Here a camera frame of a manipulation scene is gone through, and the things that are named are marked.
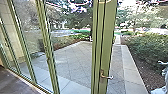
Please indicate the green hedge shrubs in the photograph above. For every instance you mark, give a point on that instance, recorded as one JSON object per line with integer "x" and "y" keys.
{"x": 148, "y": 46}

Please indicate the white outdoor sculpture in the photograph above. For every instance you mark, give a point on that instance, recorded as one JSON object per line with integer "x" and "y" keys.
{"x": 164, "y": 76}

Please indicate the low planted shrub bed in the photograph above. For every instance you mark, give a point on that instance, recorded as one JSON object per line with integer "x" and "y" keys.
{"x": 65, "y": 40}

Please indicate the green framed glass wall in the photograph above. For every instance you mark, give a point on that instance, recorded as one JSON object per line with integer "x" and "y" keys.
{"x": 47, "y": 50}

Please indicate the green framed glass door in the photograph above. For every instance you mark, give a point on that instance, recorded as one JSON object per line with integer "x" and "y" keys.
{"x": 110, "y": 40}

